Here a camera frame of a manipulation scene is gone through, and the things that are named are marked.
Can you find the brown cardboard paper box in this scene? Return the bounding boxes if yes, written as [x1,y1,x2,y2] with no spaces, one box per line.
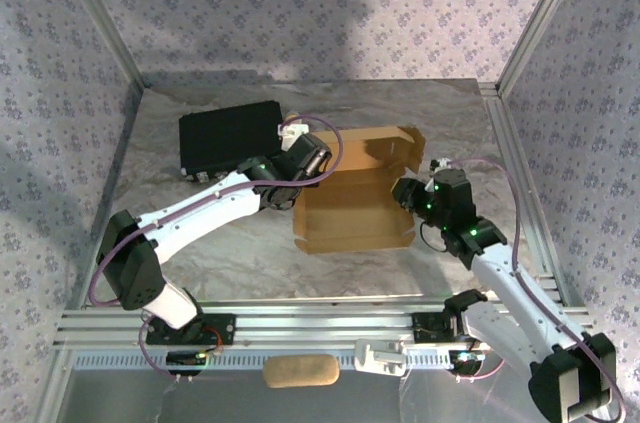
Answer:
[291,124,428,256]

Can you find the black flat case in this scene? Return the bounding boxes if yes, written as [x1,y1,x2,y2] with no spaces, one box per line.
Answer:
[178,99,285,183]

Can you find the white plastic clamp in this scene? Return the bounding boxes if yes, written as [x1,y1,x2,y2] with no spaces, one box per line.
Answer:
[353,338,409,377]

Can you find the small right circuit board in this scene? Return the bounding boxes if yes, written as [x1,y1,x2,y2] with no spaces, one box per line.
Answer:
[448,349,487,375]

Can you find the small circuit board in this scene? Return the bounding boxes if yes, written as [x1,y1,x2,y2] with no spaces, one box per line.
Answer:
[165,350,208,370]
[448,349,487,375]

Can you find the brown cork pad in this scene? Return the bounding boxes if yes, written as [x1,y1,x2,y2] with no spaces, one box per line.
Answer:
[261,353,342,390]

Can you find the small left circuit board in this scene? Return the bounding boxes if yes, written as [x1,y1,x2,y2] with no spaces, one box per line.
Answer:
[165,350,208,370]

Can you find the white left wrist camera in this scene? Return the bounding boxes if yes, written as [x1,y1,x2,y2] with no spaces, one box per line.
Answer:
[275,121,307,150]

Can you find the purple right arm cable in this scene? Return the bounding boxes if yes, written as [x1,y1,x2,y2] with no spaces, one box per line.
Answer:
[448,156,627,423]

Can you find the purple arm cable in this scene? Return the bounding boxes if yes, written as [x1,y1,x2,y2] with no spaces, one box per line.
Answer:
[448,156,627,423]
[89,114,345,385]

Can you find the aluminium side rail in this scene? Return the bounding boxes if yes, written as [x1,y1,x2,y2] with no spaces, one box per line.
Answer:
[478,82,572,307]

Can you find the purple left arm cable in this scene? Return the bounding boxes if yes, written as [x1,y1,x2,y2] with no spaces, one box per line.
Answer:
[89,114,345,385]

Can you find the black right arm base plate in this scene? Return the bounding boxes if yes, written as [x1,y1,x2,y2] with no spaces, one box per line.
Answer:
[411,311,466,345]

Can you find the aluminium mounting rail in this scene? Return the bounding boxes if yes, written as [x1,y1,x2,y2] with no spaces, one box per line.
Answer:
[51,306,600,352]

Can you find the grey slotted cable duct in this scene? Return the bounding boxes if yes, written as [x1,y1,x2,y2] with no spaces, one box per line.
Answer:
[71,349,590,373]

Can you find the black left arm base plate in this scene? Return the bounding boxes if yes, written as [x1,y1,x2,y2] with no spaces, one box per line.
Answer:
[145,313,238,347]

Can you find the aluminium frame post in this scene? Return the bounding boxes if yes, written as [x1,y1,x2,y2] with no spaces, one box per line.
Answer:
[493,0,592,100]
[49,0,152,90]

